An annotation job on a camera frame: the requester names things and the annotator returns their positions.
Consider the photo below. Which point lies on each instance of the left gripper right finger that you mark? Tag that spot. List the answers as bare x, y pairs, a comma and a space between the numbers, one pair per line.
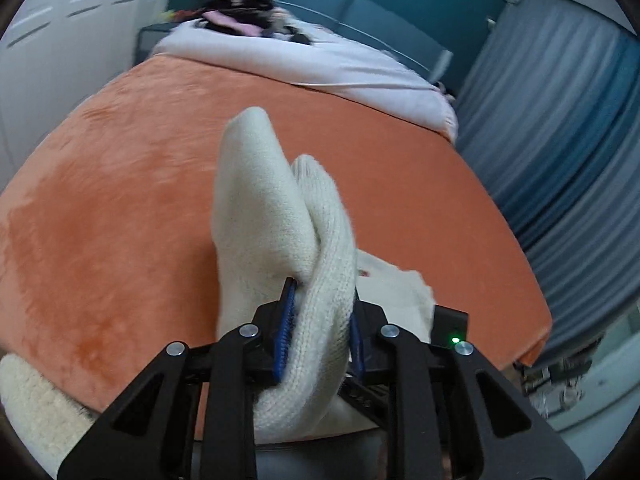
447, 411

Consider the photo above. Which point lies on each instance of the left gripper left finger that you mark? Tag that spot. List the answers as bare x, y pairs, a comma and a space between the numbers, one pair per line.
189, 413

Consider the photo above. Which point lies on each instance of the cream knit sweater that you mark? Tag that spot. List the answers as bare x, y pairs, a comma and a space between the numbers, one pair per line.
275, 219

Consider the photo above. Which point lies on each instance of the dark clothes pile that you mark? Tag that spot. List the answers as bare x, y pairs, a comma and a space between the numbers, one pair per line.
251, 18

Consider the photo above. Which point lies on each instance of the cream fluffy rug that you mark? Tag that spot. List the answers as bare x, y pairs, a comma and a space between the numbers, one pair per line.
48, 422

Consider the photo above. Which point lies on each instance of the orange plush blanket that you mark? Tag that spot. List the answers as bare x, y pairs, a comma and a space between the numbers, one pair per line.
106, 251

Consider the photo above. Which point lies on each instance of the blue grey curtain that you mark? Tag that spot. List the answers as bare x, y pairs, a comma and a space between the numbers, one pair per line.
549, 121

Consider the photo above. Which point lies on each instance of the white bed duvet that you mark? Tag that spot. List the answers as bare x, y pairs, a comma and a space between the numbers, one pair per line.
330, 63

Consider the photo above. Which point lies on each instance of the teal upholstered headboard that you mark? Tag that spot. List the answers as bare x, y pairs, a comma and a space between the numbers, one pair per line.
438, 39

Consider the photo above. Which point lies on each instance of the dark bedside table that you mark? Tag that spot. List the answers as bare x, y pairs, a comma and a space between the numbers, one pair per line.
148, 37

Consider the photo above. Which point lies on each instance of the white wardrobe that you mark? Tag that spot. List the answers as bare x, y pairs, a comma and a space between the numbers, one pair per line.
56, 53

